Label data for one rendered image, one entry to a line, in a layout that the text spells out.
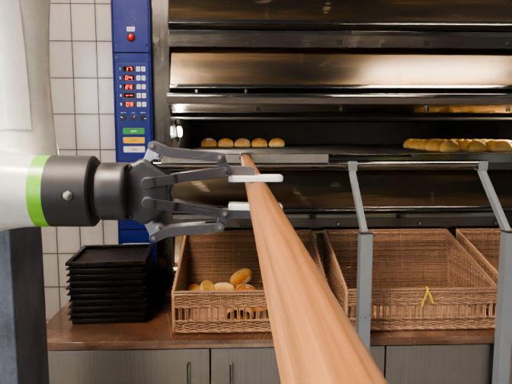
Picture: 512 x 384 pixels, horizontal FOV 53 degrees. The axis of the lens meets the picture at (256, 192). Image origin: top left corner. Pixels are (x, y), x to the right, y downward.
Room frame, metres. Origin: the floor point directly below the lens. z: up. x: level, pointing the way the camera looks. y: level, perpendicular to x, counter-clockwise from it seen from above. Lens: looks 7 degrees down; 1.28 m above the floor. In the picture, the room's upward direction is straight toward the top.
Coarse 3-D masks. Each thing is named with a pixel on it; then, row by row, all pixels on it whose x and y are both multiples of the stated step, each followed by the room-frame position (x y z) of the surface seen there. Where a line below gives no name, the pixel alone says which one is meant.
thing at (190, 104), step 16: (176, 112) 2.22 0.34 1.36; (192, 112) 2.22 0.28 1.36; (208, 112) 2.23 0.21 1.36; (224, 112) 2.23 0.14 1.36; (240, 112) 2.23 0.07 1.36; (256, 112) 2.23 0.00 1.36; (272, 112) 2.24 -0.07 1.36; (288, 112) 2.24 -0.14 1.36; (304, 112) 2.24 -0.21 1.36; (320, 112) 2.24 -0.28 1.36; (336, 112) 2.24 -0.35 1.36; (352, 112) 2.25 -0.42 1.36; (368, 112) 2.25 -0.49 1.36; (384, 112) 2.25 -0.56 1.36; (400, 112) 2.25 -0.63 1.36; (416, 112) 2.25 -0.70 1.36; (432, 112) 2.26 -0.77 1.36; (448, 112) 2.26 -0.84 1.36; (464, 112) 2.26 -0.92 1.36; (480, 112) 2.26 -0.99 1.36; (496, 112) 2.27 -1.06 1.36
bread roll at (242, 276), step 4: (236, 272) 2.06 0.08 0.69; (240, 272) 2.06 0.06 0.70; (244, 272) 2.06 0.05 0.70; (248, 272) 2.06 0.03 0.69; (232, 276) 2.06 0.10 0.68; (236, 276) 2.05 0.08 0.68; (240, 276) 2.05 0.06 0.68; (244, 276) 2.05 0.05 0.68; (248, 276) 2.05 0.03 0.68; (232, 280) 2.05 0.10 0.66; (236, 280) 2.04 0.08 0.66; (240, 280) 2.04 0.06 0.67; (244, 280) 2.04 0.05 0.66; (248, 280) 2.06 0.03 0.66; (232, 284) 2.05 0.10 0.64; (236, 284) 2.05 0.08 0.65; (240, 284) 2.05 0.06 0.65; (244, 284) 2.05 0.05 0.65
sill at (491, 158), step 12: (336, 156) 2.21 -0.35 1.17; (348, 156) 2.21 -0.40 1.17; (360, 156) 2.22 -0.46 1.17; (372, 156) 2.22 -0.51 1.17; (384, 156) 2.22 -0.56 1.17; (396, 156) 2.22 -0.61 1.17; (408, 156) 2.22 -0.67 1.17; (420, 156) 2.23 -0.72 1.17; (432, 156) 2.23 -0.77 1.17; (444, 156) 2.23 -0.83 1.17; (456, 156) 2.23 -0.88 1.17; (468, 156) 2.23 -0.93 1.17; (480, 156) 2.24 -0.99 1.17; (492, 156) 2.24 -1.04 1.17; (504, 156) 2.24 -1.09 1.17
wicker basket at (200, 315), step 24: (192, 240) 2.15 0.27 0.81; (216, 240) 2.15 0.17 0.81; (240, 240) 2.15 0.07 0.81; (312, 240) 2.08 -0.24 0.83; (192, 264) 2.12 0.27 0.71; (216, 264) 2.12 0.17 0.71; (240, 264) 2.12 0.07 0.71; (192, 312) 1.70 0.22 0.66; (216, 312) 1.88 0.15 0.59; (264, 312) 1.71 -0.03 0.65
